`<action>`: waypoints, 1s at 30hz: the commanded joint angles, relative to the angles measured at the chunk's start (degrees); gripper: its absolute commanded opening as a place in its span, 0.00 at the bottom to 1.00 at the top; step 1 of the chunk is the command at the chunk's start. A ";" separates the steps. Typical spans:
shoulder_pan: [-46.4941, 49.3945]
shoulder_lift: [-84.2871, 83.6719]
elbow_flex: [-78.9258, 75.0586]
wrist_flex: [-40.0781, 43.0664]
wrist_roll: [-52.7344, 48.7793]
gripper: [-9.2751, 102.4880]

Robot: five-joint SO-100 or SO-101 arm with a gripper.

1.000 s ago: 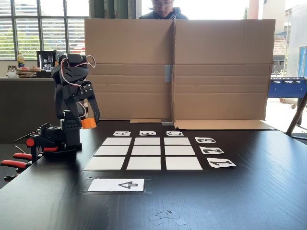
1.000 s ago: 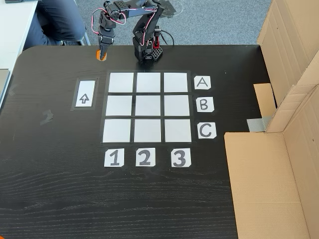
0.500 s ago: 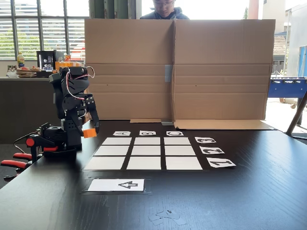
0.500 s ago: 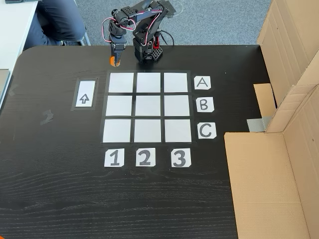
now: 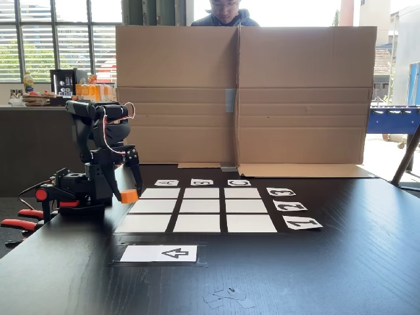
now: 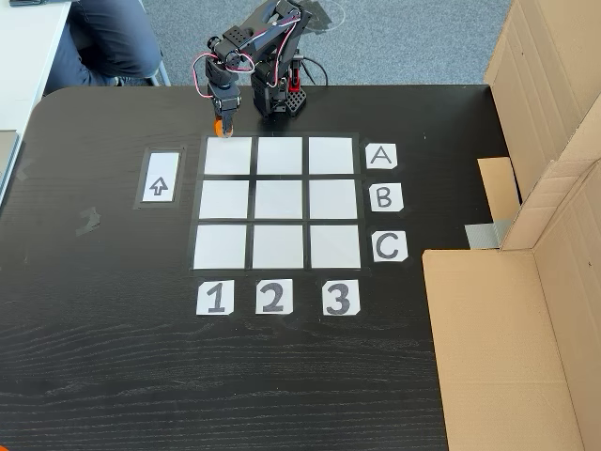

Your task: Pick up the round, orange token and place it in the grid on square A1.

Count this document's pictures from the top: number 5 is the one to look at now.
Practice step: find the grey metal pole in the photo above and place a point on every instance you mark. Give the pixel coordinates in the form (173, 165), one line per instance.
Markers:
(405, 157)

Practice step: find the dark grey counter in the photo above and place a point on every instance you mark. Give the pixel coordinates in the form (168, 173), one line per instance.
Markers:
(33, 141)

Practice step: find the paper sheet number 1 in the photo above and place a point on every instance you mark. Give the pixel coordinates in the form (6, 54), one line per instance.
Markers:
(302, 223)

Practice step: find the grey tape strip on cardboard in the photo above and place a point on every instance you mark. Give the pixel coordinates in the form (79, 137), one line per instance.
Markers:
(230, 100)

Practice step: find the large brown cardboard screen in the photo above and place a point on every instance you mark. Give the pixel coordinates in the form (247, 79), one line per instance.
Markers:
(295, 65)

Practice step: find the yellow bottle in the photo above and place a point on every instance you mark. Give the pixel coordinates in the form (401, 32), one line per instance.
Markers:
(28, 82)

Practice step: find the clear tape scraps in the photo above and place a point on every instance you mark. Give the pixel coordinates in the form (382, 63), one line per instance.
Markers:
(226, 295)

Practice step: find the person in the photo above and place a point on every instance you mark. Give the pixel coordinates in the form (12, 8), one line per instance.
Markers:
(226, 16)

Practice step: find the orange juice carton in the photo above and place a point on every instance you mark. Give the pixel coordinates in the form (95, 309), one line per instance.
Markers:
(86, 92)
(105, 92)

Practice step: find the black mini fridge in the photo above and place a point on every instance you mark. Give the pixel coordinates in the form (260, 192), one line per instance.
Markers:
(62, 82)

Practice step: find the paper sheet letter B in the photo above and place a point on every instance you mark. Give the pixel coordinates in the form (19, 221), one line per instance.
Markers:
(202, 182)

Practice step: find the grey tape at cardboard foot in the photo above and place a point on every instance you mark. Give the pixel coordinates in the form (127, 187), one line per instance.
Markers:
(228, 167)

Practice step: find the round orange token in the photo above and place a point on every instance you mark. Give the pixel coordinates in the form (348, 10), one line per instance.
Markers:
(129, 196)

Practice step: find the white arrow paper sheet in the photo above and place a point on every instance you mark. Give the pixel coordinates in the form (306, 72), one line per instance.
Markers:
(157, 253)

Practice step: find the white nine-square grid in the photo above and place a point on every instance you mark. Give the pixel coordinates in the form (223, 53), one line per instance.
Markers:
(197, 223)

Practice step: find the paper sheet letter C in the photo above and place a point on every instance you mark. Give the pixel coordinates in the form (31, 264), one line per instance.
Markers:
(239, 182)

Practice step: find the wooden tray with food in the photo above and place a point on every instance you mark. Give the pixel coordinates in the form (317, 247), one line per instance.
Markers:
(34, 98)

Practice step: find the paper sheet letter A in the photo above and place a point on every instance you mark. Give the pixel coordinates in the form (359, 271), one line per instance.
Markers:
(166, 182)

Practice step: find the paper sheet number 2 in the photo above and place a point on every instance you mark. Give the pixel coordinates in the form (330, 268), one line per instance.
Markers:
(290, 206)

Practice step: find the blue foosball table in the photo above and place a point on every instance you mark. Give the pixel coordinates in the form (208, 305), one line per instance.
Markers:
(393, 119)

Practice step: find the paper sheet number 3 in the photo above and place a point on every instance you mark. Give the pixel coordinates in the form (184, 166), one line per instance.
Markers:
(281, 192)

